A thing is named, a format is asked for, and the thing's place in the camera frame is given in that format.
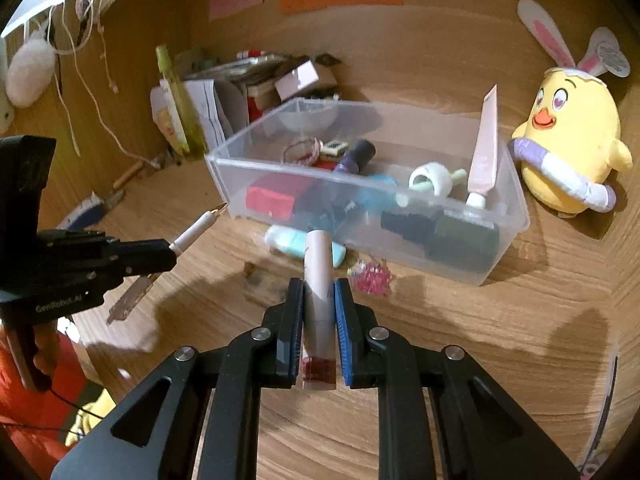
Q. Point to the small checkered box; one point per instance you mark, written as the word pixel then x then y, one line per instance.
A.
pixel 334 148

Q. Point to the black purple cosmetic tube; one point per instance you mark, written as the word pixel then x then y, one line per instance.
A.
pixel 357 152

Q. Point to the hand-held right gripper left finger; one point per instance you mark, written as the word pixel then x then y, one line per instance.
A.
pixel 292 330

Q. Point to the cluttered paper stack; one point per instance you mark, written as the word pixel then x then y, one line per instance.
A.
pixel 235 67

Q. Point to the white tape roll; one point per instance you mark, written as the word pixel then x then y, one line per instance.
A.
pixel 437 182

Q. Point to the brown nail file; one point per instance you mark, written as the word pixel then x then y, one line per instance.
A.
pixel 130 300

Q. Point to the white paper sheet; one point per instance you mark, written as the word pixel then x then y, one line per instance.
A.
pixel 205 105

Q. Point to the red box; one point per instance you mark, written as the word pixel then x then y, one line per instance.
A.
pixel 272 197

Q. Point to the white fluffy pompom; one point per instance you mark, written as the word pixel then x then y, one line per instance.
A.
pixel 30 72

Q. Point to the clear plastic storage box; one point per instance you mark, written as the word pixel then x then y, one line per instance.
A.
pixel 360 120

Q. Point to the red white marker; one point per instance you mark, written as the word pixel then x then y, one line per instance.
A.
pixel 250 53

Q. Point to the white pen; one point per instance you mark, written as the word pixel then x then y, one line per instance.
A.
pixel 195 230

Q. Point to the yellow chick plush toy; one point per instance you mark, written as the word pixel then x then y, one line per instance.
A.
pixel 575 125

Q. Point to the dark green bottle black cap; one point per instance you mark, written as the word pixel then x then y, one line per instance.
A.
pixel 460 242

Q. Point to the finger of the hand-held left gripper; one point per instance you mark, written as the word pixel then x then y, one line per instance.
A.
pixel 150 263
pixel 145 247

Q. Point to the white bowl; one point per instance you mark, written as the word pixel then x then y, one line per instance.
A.
pixel 305 120

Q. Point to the small white cardboard box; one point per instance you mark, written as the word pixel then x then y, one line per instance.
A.
pixel 297 77

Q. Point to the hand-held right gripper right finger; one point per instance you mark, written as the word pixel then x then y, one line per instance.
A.
pixel 342 330

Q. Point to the yellow soft item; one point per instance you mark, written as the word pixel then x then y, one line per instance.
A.
pixel 92 412

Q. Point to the pink cosmetic tube red label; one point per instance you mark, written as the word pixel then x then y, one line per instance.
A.
pixel 317 270

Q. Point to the person's left hand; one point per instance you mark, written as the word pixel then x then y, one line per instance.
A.
pixel 47 355

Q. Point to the yellow packet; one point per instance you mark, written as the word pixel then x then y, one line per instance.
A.
pixel 162 125

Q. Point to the pink squeeze tube white cap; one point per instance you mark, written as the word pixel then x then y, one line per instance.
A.
pixel 485 150

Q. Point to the teal round container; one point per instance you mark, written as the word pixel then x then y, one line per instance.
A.
pixel 375 192

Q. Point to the blue white small brush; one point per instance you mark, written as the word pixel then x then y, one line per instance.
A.
pixel 82 215

